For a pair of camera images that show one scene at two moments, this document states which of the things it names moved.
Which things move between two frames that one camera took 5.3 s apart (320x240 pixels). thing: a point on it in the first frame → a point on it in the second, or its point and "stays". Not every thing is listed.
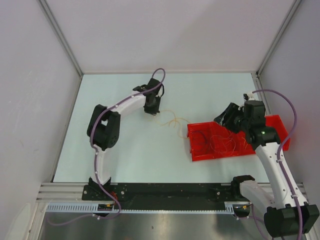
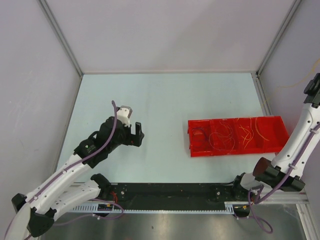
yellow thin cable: x=173 y=120 → x=290 y=86
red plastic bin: x=211 y=140 stays
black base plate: x=160 y=195 stays
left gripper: x=155 y=110 → x=132 y=139
